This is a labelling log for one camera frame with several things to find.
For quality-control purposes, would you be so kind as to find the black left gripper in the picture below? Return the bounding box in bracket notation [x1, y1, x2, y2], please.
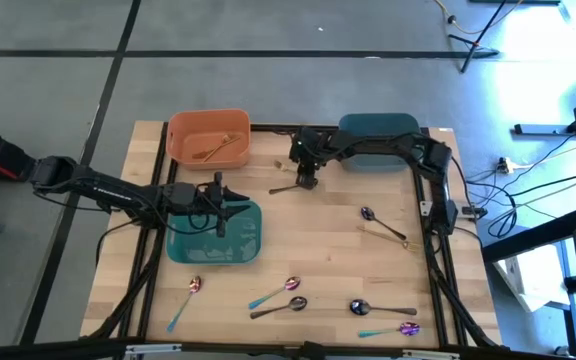
[165, 172, 253, 239]

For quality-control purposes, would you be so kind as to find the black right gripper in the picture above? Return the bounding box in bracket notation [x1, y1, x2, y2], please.
[290, 127, 330, 192]

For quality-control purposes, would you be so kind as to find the teal plastic bin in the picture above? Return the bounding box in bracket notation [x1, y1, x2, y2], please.
[165, 199, 263, 266]

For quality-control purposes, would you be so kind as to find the black spoon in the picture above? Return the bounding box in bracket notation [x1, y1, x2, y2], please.
[349, 298, 419, 317]
[249, 295, 309, 321]
[360, 205, 408, 242]

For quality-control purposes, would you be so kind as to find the iridescent rainbow spoon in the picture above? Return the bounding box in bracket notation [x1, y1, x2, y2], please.
[357, 321, 422, 339]
[166, 275, 203, 334]
[247, 275, 302, 311]

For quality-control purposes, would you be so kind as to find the orange plastic bin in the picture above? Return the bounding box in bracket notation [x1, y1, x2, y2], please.
[165, 108, 253, 171]

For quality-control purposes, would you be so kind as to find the grey-blue plastic bin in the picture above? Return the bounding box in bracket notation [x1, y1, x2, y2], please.
[337, 112, 422, 175]

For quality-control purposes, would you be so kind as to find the black tripod stand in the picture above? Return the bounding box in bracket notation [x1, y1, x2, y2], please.
[446, 0, 510, 75]

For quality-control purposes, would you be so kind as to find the black rig beam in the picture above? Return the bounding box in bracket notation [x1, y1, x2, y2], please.
[0, 337, 576, 360]

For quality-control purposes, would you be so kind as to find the grey desk foot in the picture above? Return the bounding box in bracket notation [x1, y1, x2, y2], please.
[512, 122, 576, 137]

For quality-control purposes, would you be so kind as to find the cardboard box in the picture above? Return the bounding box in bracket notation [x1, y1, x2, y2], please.
[492, 243, 572, 314]

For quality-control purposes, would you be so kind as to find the silver frame bracket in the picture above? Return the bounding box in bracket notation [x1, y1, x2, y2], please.
[400, 348, 462, 360]
[124, 342, 183, 357]

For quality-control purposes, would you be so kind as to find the black table-level camera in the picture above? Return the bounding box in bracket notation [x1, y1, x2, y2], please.
[301, 340, 327, 360]

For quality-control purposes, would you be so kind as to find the yellow cable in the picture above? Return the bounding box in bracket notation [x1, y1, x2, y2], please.
[432, 0, 527, 37]

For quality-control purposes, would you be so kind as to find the black floor cable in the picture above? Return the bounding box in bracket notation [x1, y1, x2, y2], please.
[460, 133, 576, 240]

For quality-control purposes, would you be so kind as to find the light grey floor cable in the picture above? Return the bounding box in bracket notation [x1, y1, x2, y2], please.
[511, 164, 576, 210]

